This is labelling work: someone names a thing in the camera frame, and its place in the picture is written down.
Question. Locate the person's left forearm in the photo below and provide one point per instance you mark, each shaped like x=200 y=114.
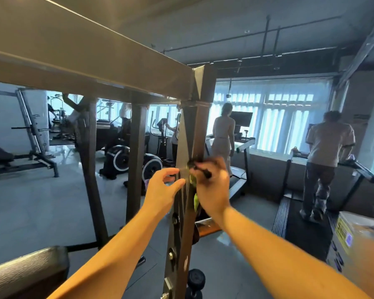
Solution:
x=106 y=261

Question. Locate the person's left hand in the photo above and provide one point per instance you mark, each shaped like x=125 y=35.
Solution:
x=162 y=193

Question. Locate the green cleaning cloth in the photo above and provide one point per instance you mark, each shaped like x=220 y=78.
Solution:
x=194 y=180

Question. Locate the black treadmill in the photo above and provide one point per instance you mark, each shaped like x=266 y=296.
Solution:
x=230 y=183
x=311 y=221

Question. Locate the large black dumbbell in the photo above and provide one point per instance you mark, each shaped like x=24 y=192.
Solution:
x=195 y=283

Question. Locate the black padded bench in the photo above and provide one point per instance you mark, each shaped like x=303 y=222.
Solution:
x=25 y=274

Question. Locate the grey steel gym machine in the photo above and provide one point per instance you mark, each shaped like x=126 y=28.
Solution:
x=81 y=53

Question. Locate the person's right hand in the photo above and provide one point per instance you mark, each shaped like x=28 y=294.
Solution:
x=213 y=186

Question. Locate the person's right forearm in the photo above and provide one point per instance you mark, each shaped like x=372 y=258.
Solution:
x=287 y=258

